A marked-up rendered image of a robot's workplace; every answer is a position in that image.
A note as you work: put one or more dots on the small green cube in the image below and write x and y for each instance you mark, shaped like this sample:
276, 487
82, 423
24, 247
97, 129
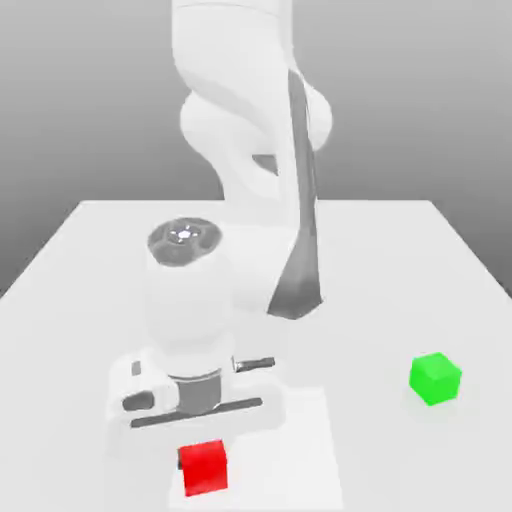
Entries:
435, 379

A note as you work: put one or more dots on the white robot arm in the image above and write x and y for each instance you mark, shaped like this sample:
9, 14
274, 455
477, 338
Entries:
236, 120

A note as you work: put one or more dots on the small red cube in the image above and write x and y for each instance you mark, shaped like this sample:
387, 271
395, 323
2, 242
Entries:
204, 468

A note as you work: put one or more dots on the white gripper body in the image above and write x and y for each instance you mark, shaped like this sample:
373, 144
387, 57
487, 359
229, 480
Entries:
240, 420

